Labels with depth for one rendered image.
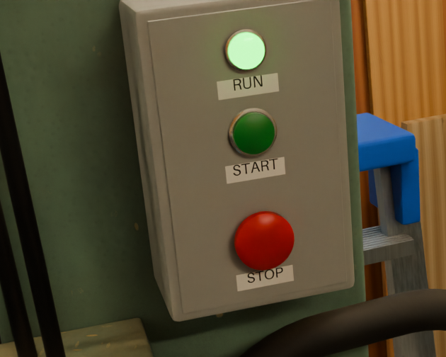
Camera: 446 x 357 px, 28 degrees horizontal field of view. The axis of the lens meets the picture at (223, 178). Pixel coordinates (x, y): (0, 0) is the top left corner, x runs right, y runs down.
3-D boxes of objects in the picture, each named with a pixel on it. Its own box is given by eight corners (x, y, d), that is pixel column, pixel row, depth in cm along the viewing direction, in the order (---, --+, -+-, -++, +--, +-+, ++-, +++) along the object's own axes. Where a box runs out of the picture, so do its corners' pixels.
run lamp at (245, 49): (226, 74, 42) (221, 31, 41) (267, 68, 42) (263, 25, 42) (229, 76, 41) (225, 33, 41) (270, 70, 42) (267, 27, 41)
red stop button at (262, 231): (235, 270, 45) (229, 214, 44) (292, 259, 45) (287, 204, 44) (240, 278, 44) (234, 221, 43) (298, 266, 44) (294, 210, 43)
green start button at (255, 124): (230, 159, 43) (226, 111, 42) (277, 151, 44) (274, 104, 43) (233, 163, 42) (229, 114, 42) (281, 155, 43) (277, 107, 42)
